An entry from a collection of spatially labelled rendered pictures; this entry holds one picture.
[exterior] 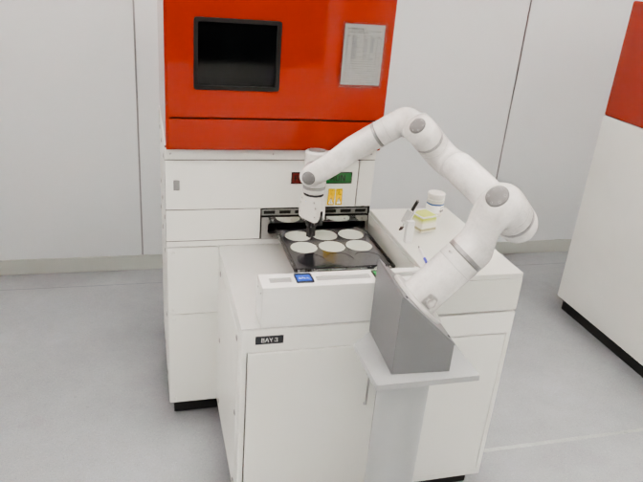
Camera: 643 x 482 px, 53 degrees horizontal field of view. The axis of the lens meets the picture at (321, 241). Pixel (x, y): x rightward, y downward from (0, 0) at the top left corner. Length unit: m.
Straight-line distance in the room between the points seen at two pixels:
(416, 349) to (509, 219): 0.44
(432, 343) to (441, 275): 0.19
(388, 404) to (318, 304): 0.37
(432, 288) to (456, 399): 0.70
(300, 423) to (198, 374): 0.72
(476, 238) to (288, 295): 0.59
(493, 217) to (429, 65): 2.51
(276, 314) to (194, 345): 0.83
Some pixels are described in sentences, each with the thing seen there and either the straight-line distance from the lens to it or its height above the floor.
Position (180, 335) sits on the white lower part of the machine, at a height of 0.42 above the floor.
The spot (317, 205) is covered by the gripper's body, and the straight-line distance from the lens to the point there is 2.32.
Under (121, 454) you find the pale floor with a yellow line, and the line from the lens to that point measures 2.83.
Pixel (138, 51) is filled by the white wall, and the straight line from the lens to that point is 3.83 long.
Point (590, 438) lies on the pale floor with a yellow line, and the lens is 3.26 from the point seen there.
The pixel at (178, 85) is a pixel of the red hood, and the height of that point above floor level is 1.45.
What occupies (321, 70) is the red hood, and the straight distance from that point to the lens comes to 2.37.
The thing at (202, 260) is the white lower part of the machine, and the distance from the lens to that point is 2.57.
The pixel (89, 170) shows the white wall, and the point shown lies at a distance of 4.00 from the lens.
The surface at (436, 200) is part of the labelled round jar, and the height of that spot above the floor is 1.04.
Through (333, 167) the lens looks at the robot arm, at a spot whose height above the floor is 1.23.
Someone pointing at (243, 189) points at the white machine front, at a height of 1.05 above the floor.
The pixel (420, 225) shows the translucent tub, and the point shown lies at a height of 1.00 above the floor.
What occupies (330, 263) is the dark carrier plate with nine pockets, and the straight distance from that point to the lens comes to 2.27.
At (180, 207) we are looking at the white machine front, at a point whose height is 0.99.
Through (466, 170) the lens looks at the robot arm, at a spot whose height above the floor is 1.34.
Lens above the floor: 1.88
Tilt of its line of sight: 24 degrees down
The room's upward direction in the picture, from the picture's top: 5 degrees clockwise
